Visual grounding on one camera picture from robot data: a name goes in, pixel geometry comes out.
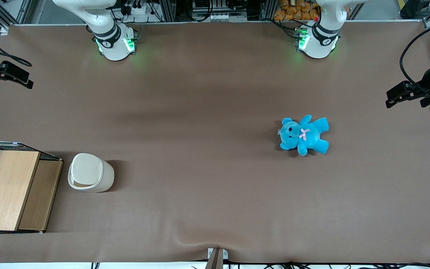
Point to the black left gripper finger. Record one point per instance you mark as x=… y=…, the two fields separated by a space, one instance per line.
x=405 y=100
x=403 y=90

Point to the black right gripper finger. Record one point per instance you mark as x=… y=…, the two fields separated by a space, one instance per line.
x=15 y=73
x=22 y=84

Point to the white trash can lid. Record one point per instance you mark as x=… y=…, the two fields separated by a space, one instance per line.
x=85 y=168

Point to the white round trash can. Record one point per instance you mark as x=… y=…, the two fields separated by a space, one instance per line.
x=106 y=177

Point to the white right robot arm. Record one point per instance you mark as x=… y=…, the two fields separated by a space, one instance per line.
x=112 y=41

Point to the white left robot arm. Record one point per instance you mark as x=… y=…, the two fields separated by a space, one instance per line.
x=321 y=41

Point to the blue teddy bear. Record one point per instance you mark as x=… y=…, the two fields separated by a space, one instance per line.
x=312 y=136

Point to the light wooden board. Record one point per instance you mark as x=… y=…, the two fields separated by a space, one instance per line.
x=6 y=190

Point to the dark wooden board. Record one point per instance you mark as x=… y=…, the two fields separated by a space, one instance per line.
x=41 y=194

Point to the orange plush toys pile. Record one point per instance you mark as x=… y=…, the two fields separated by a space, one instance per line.
x=293 y=11

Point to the white power strip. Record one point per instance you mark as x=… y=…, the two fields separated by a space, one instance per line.
x=137 y=9

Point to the brown table cover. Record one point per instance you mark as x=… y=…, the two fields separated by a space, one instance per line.
x=207 y=149

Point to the grey electronics box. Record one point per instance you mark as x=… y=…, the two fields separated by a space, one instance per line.
x=218 y=13

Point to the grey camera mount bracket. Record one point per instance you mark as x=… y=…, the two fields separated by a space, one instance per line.
x=217 y=257

